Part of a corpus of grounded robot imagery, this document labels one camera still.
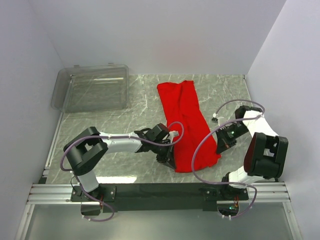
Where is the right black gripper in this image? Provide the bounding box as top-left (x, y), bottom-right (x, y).
top-left (215, 122), bottom-right (250, 155)

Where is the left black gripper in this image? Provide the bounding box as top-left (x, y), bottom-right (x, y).
top-left (151, 140), bottom-right (177, 170)

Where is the red t shirt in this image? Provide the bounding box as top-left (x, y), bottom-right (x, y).
top-left (157, 80), bottom-right (221, 173)

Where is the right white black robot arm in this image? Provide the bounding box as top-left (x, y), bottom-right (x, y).
top-left (216, 105), bottom-right (289, 200)

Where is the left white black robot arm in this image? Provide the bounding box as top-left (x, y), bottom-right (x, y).
top-left (63, 123), bottom-right (180, 201)

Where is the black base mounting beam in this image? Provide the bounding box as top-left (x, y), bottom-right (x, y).
top-left (70, 182), bottom-right (250, 215)

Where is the clear plastic storage bin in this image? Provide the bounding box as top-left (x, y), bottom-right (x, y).
top-left (51, 64), bottom-right (129, 113)

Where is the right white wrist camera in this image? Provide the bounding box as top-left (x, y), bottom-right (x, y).
top-left (211, 113), bottom-right (225, 126)

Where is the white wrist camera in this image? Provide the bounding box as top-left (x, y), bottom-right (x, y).
top-left (169, 130), bottom-right (179, 139)
top-left (211, 113), bottom-right (225, 126)

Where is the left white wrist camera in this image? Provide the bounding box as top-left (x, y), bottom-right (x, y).
top-left (169, 130), bottom-right (179, 139)

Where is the right aluminium side rail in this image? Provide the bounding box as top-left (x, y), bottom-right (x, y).
top-left (282, 202), bottom-right (303, 240)

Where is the aluminium extrusion frame rail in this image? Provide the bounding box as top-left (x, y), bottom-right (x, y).
top-left (26, 182), bottom-right (291, 205)

